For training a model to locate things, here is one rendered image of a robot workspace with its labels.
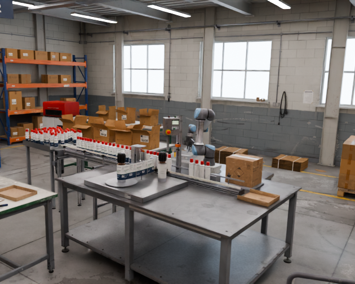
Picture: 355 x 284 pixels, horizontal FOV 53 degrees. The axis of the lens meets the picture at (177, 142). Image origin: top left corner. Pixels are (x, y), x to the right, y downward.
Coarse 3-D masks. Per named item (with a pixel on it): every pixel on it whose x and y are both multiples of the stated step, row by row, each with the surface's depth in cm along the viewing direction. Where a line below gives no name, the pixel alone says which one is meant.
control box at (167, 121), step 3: (165, 117) 384; (171, 117) 385; (165, 120) 378; (168, 120) 378; (171, 120) 379; (165, 123) 378; (168, 123) 379; (171, 123) 380; (165, 126) 379; (168, 126) 379; (165, 129) 379; (168, 129) 380; (165, 132) 380; (171, 132) 382; (174, 132) 383; (177, 132) 384; (165, 135) 381
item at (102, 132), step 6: (96, 120) 609; (102, 120) 621; (108, 120) 629; (114, 120) 623; (96, 126) 596; (102, 126) 587; (108, 126) 621; (114, 126) 615; (96, 132) 602; (102, 132) 595; (108, 132) 588; (114, 132) 599; (96, 138) 604; (102, 138) 597; (108, 138) 590; (114, 138) 604
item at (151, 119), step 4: (140, 112) 820; (144, 112) 830; (148, 112) 836; (152, 112) 796; (156, 112) 807; (140, 116) 816; (144, 116) 808; (148, 116) 801; (152, 116) 802; (156, 116) 812; (140, 120) 817; (144, 120) 809; (148, 120) 802; (152, 120) 804; (156, 120) 814; (144, 124) 811; (148, 124) 804; (152, 124) 805; (156, 124) 816
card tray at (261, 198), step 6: (252, 192) 340; (258, 192) 336; (264, 192) 332; (240, 198) 320; (246, 198) 316; (252, 198) 323; (258, 198) 324; (264, 198) 324; (270, 198) 324; (276, 198) 317; (258, 204) 309; (264, 204) 306; (270, 204) 308
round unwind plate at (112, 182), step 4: (108, 180) 347; (112, 180) 348; (116, 180) 348; (128, 180) 349; (132, 180) 349; (136, 180) 350; (108, 184) 335; (112, 184) 335; (116, 184) 335; (120, 184) 336; (124, 184) 336; (128, 184) 336; (132, 184) 337
